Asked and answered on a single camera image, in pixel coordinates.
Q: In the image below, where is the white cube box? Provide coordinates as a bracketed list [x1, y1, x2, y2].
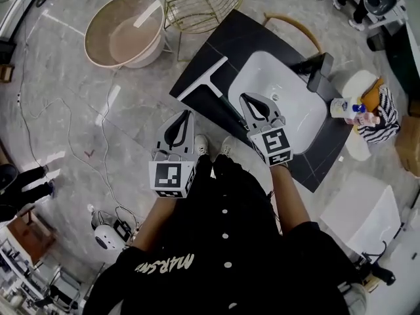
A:
[319, 170, 404, 256]

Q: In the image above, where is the white round stool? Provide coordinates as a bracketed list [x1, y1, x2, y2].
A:
[340, 70, 383, 161]

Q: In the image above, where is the person's black buttoned shirt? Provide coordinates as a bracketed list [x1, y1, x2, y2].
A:
[83, 154, 364, 315]

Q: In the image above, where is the gold wire chair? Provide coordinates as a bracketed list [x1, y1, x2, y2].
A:
[163, 0, 247, 62]

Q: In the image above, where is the black power adapter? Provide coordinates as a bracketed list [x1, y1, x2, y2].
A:
[112, 219, 133, 243]

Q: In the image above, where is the person's left shoe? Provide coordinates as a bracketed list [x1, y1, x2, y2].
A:
[194, 134, 210, 158]

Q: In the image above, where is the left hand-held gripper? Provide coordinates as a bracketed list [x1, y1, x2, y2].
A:
[148, 109, 199, 200]

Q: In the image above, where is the grey and white chair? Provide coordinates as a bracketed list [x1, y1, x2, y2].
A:
[363, 0, 411, 36]

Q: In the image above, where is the white floor cable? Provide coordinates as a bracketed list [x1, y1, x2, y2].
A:
[16, 11, 140, 239]

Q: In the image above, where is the cardboard box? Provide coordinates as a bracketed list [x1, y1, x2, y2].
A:
[394, 115, 420, 178]

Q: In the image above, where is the person's right forearm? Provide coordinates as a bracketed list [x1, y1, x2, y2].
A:
[270, 163, 314, 236]

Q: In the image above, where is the black faucet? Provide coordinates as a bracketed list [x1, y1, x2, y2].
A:
[289, 52, 335, 93]

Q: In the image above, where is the curved wooden chair back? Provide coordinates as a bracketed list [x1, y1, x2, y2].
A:
[263, 12, 324, 56]

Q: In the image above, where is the round beige glass table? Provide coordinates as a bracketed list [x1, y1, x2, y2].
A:
[84, 0, 165, 70]

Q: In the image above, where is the black and white striped bag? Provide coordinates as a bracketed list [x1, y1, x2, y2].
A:
[356, 87, 401, 140]

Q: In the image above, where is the person's left forearm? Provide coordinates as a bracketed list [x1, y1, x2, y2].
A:
[130, 194, 185, 253]

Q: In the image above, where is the person's shoe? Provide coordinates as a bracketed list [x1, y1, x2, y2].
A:
[194, 134, 210, 158]
[219, 136, 234, 158]

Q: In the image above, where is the brown wooden stool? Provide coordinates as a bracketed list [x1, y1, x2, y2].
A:
[5, 207, 57, 266]

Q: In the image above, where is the white squeegee with dark handle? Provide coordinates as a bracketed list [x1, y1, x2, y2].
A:
[176, 56, 249, 130]

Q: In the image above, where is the person's right shoe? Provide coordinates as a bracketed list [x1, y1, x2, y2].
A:
[219, 136, 234, 158]

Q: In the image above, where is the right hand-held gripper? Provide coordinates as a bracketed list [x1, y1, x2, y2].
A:
[238, 92, 293, 168]

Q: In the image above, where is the white round device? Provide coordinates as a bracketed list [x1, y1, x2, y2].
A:
[93, 224, 126, 252]

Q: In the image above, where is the white sink basin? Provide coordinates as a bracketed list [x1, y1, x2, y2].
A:
[227, 51, 329, 156]

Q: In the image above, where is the black stone vanity top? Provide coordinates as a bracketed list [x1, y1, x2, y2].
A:
[169, 9, 354, 194]

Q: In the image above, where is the orange pouch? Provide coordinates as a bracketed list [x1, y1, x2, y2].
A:
[360, 77, 385, 112]

